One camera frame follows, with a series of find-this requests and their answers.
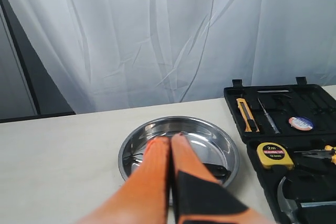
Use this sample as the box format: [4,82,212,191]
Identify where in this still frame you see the yellow utility knife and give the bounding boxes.
[236,98,259,132]

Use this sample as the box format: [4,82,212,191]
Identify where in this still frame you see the yellow handled pliers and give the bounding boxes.
[292,145,335,169]

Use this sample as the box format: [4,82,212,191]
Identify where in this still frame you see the dark vertical post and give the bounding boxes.
[1,0,75,122]

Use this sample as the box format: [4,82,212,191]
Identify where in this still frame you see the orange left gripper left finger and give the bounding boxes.
[78,136,170,223]

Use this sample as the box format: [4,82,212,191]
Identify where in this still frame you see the yellow tape measure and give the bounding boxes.
[257,142,295,170]

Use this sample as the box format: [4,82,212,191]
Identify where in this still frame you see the electrical tape roll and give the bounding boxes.
[288,116,314,131]

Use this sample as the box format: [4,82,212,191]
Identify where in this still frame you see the steel claw hammer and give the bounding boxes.
[277,176,335,223]

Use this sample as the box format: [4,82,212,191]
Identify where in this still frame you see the black plastic tool case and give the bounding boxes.
[224,77,335,223]

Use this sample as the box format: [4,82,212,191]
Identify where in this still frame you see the round stainless steel dish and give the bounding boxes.
[118,115,240,206]

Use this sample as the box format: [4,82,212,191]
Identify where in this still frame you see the white backdrop curtain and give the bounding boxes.
[9,0,335,113]

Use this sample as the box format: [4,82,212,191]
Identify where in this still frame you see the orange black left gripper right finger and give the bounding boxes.
[171,133,273,223]

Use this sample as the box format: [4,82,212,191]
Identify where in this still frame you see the thin metal file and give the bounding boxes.
[257,98,280,134]

